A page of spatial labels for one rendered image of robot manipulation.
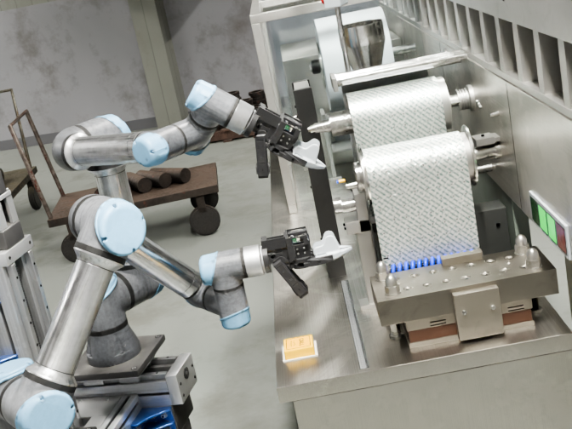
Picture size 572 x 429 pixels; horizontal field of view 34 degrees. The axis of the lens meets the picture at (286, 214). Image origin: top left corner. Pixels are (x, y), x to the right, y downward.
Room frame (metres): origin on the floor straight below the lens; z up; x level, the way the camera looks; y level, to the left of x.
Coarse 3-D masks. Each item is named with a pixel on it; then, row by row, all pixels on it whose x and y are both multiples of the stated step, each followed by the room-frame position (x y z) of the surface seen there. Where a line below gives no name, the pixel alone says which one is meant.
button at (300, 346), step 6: (300, 336) 2.02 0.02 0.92; (306, 336) 2.02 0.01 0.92; (288, 342) 2.00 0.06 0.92; (294, 342) 2.00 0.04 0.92; (300, 342) 1.99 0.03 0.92; (306, 342) 1.98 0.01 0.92; (312, 342) 1.98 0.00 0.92; (288, 348) 1.97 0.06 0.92; (294, 348) 1.96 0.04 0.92; (300, 348) 1.96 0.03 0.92; (306, 348) 1.96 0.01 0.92; (312, 348) 1.96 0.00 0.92; (288, 354) 1.96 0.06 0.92; (294, 354) 1.96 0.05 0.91; (300, 354) 1.96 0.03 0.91; (306, 354) 1.96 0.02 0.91; (312, 354) 1.96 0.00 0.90
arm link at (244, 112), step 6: (240, 102) 2.14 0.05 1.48; (240, 108) 2.13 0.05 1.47; (246, 108) 2.14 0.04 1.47; (252, 108) 2.14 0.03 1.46; (234, 114) 2.12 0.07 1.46; (240, 114) 2.12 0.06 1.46; (246, 114) 2.13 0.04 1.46; (252, 114) 2.14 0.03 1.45; (234, 120) 2.12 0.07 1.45; (240, 120) 2.12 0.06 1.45; (246, 120) 2.12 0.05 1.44; (228, 126) 2.14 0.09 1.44; (234, 126) 2.13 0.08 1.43; (240, 126) 2.12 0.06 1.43; (246, 126) 2.13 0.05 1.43; (240, 132) 2.13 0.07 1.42
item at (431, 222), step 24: (432, 192) 2.08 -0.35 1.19; (456, 192) 2.07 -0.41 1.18; (384, 216) 2.08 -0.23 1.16; (408, 216) 2.08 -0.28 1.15; (432, 216) 2.08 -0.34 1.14; (456, 216) 2.07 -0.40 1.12; (384, 240) 2.08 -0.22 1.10; (408, 240) 2.08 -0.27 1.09; (432, 240) 2.08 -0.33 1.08; (456, 240) 2.07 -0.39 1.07
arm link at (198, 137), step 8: (184, 120) 2.18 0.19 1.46; (192, 120) 2.16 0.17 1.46; (184, 128) 2.15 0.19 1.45; (192, 128) 2.16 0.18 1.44; (200, 128) 2.16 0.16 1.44; (208, 128) 2.16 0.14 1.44; (216, 128) 2.18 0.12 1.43; (192, 136) 2.15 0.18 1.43; (200, 136) 2.17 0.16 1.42; (208, 136) 2.18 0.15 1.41; (192, 144) 2.15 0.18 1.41; (200, 144) 2.18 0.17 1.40; (208, 144) 2.22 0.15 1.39; (192, 152) 2.20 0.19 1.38; (200, 152) 2.21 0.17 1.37
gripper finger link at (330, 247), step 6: (324, 240) 2.07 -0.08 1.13; (330, 240) 2.07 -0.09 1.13; (318, 246) 2.07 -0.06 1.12; (324, 246) 2.07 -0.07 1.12; (330, 246) 2.07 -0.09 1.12; (336, 246) 2.07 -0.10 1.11; (318, 252) 2.07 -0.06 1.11; (324, 252) 2.07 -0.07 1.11; (330, 252) 2.07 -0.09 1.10; (336, 252) 2.06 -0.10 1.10; (342, 252) 2.07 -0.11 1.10; (336, 258) 2.06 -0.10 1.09
